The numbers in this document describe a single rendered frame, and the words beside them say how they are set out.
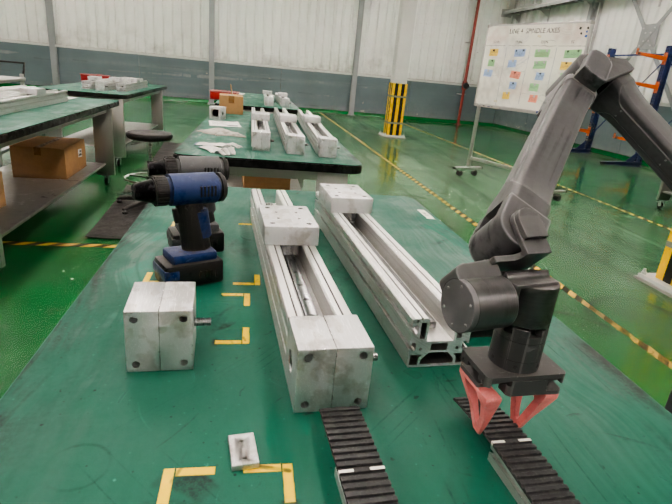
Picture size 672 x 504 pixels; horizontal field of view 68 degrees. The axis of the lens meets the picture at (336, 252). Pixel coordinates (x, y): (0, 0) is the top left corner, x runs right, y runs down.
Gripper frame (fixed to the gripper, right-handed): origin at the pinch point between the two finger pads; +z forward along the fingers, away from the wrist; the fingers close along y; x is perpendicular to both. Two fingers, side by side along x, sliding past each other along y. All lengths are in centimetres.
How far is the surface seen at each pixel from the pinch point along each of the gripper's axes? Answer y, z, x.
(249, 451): 30.1, 2.5, -1.9
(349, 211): 0, -6, -75
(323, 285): 16.1, -5.2, -30.2
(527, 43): -329, -93, -524
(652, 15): -819, -206, -875
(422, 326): 2.5, -3.1, -19.1
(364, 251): 4.0, -5.3, -46.6
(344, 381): 17.5, -1.2, -8.8
